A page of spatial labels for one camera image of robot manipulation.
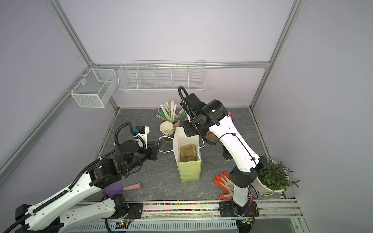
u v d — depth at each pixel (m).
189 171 0.73
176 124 0.99
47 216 0.39
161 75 0.98
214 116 0.42
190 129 0.58
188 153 0.94
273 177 0.66
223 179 0.82
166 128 0.94
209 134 0.50
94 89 0.96
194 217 0.72
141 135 0.54
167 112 0.99
